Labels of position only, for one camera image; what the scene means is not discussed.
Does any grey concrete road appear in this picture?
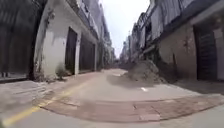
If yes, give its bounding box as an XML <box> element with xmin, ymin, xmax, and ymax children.
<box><xmin>0</xmin><ymin>68</ymin><xmax>224</xmax><ymax>128</ymax></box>

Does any pile of rubble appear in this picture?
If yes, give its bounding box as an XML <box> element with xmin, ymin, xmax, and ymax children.
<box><xmin>122</xmin><ymin>59</ymin><xmax>166</xmax><ymax>84</ymax></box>

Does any white building with dark doors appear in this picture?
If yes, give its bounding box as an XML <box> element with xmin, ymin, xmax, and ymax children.
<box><xmin>32</xmin><ymin>0</ymin><xmax>116</xmax><ymax>81</ymax></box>

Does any row of brick buildings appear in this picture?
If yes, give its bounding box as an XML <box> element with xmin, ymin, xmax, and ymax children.
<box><xmin>119</xmin><ymin>0</ymin><xmax>224</xmax><ymax>83</ymax></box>

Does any dark metal fence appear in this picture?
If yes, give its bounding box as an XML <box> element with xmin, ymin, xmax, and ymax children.
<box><xmin>0</xmin><ymin>0</ymin><xmax>43</xmax><ymax>79</ymax></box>

